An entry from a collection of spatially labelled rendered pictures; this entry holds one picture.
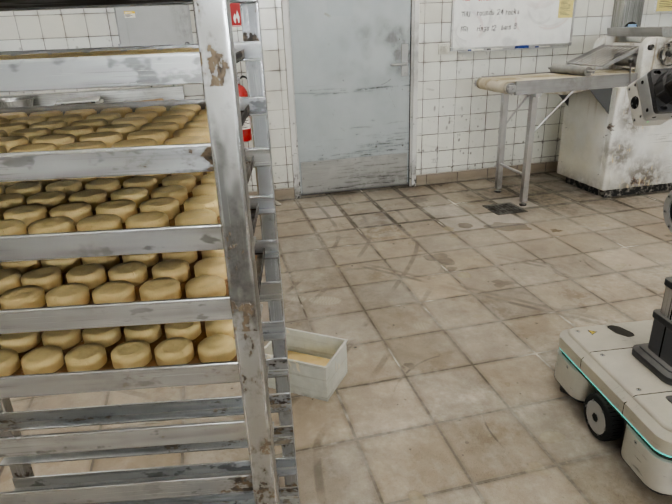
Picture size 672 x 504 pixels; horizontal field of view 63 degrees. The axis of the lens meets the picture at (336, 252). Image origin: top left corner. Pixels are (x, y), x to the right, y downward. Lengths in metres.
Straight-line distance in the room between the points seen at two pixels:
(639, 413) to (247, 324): 1.51
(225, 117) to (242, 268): 0.16
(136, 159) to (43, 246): 0.15
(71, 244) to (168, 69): 0.22
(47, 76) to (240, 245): 0.25
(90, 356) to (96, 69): 0.37
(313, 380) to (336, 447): 0.30
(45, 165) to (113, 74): 0.12
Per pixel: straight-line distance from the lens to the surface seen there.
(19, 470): 1.51
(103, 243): 0.66
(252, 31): 1.01
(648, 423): 1.93
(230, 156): 0.57
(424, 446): 2.04
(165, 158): 0.61
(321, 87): 4.65
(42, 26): 4.61
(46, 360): 0.81
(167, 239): 0.64
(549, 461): 2.07
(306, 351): 2.41
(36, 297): 0.77
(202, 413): 1.27
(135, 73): 0.61
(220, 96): 0.56
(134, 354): 0.77
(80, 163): 0.64
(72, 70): 0.62
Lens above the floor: 1.35
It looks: 22 degrees down
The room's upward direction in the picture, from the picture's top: 2 degrees counter-clockwise
